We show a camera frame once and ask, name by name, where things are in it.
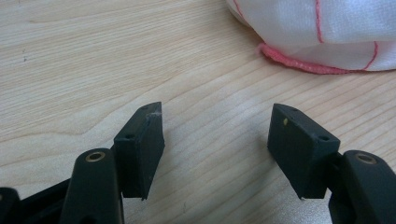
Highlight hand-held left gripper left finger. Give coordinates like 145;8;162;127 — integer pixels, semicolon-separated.
59;101;166;224

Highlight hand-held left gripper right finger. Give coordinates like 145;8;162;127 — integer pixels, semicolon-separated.
266;103;396;224

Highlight white cloth with red grid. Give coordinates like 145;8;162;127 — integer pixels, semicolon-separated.
225;0;396;76

